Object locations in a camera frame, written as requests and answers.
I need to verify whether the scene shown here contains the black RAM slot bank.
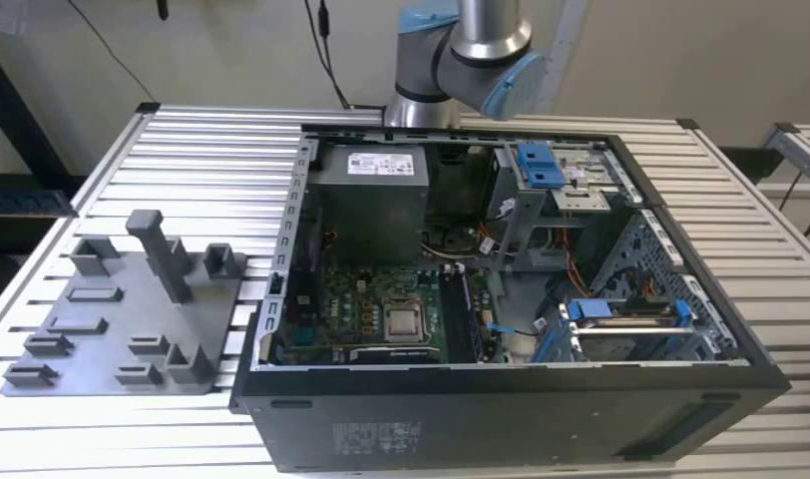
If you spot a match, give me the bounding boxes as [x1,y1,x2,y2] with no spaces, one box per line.
[436,263,472,364]

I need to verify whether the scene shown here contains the grey power supply unit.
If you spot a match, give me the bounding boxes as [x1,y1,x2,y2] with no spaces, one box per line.
[309,144,430,268]

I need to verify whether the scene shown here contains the CPU socket with metal cover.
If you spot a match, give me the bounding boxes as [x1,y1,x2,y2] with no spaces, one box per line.
[376,296,433,345]

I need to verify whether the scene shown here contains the green motherboard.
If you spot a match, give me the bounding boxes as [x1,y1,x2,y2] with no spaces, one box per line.
[270,266,512,365]

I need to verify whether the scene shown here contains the silver CPU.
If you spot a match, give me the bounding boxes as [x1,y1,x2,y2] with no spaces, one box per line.
[384,307,424,340]

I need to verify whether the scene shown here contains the black graphics card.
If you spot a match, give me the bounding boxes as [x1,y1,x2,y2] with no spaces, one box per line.
[348,345,440,364]

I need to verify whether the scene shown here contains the grey metal drive cage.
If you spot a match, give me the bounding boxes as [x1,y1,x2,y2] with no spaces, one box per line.
[486,139,638,270]

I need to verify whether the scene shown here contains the hard disk in blue carrier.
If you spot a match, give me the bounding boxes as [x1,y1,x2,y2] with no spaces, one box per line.
[560,297,698,363]

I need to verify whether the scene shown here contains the black open PC case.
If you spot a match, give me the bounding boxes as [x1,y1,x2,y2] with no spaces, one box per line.
[228,122,793,474]

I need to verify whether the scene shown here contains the grey parts rack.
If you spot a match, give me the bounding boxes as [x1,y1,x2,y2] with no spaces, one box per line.
[0,209,248,398]

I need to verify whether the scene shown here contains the aluminium side table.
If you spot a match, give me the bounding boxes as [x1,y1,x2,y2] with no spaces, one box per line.
[756,122,810,201]

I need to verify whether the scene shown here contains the power cable bundle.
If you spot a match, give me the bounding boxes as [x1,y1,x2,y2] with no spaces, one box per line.
[420,222,518,260]

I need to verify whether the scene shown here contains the data cable with blue plug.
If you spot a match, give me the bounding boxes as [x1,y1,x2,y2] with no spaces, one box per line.
[484,321,545,336]

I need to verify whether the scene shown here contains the blue plastic drive bracket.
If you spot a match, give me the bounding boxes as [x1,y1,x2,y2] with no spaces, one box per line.
[514,142,562,191]

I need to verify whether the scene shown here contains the orange power wires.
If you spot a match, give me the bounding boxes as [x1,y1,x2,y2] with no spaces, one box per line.
[550,225,593,296]

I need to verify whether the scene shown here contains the black hanging cables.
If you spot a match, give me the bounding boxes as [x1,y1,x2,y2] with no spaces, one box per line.
[302,0,354,110]

